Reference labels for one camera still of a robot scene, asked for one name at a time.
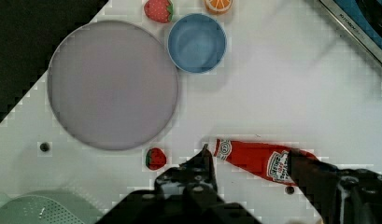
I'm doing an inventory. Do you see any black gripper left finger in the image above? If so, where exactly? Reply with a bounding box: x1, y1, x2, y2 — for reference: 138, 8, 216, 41
154, 143, 219, 198

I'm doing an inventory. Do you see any small red toy strawberry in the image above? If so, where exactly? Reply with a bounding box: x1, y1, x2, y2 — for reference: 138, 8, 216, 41
146, 147, 167, 171

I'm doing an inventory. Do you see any red ketchup bottle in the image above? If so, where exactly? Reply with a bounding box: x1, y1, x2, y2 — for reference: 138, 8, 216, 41
213, 138, 318, 187

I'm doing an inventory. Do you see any blue bowl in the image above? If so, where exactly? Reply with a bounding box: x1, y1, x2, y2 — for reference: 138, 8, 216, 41
167, 13, 227, 74

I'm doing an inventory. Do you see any green perforated colander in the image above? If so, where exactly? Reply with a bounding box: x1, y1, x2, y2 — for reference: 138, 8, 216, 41
0, 190, 103, 224

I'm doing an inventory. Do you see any black toaster oven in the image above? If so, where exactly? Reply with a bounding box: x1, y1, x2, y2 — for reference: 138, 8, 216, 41
317, 0, 382, 66

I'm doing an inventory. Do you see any toy orange half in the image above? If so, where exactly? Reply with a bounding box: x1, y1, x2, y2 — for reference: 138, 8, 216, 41
204, 0, 233, 15

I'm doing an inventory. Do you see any large grey round plate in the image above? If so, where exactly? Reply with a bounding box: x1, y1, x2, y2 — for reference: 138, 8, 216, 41
47, 21, 179, 150

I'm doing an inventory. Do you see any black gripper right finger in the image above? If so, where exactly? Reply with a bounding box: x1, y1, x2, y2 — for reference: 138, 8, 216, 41
288, 149, 382, 224

